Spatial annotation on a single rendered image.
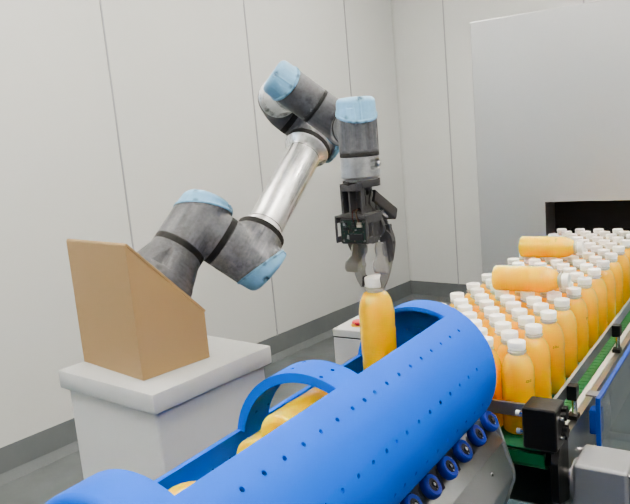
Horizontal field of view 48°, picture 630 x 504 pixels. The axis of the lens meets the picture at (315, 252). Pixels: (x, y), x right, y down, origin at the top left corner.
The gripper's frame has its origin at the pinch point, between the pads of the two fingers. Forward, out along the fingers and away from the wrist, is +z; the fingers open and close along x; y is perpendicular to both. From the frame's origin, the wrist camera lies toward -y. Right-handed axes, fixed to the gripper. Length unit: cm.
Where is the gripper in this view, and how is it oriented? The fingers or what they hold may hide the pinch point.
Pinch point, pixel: (374, 279)
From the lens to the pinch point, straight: 140.5
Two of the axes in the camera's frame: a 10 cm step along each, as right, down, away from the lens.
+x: 8.3, 0.2, -5.5
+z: 0.9, 9.8, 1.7
